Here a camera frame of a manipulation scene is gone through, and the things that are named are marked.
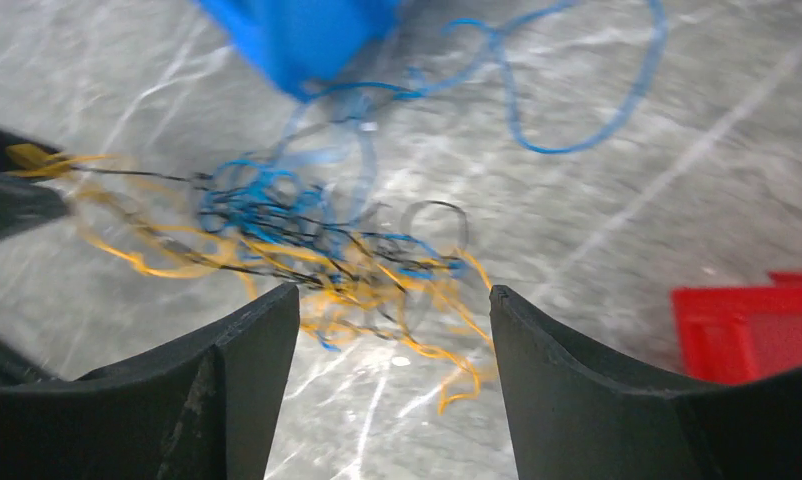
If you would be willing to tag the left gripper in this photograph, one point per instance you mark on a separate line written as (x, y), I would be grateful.
(24, 204)

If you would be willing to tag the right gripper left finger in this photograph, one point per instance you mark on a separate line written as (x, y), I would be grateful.
(202, 406)

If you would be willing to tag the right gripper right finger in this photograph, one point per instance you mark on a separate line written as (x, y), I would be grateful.
(578, 409)

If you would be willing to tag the red storage bin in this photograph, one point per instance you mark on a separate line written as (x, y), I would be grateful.
(736, 335)

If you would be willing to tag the blue double storage bin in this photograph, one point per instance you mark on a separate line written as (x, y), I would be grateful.
(296, 42)

